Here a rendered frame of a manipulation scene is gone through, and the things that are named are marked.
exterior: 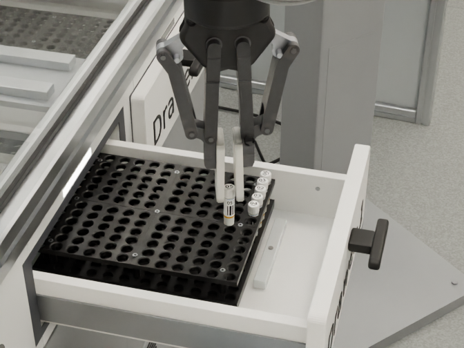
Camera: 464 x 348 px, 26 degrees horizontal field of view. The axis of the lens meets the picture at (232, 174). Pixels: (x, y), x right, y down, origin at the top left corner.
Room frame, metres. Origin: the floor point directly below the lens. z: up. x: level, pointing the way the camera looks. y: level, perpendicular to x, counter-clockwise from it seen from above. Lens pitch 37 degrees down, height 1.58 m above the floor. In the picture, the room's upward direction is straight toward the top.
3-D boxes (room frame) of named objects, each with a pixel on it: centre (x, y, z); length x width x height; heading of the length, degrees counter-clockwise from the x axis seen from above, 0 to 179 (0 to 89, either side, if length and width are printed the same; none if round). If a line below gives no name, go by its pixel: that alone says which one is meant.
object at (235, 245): (0.82, -0.02, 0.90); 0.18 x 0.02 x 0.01; 166
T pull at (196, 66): (1.16, 0.05, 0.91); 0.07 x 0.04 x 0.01; 166
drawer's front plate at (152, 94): (1.17, 0.08, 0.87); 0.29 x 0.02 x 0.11; 166
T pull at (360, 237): (0.79, -0.14, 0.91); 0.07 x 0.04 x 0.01; 166
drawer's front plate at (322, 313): (0.80, -0.11, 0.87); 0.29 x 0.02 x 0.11; 166
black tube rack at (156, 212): (0.85, 0.08, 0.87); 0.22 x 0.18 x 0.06; 76
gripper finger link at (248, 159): (0.79, -0.02, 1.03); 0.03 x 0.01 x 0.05; 95
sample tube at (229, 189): (0.79, 0.00, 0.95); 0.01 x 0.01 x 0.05
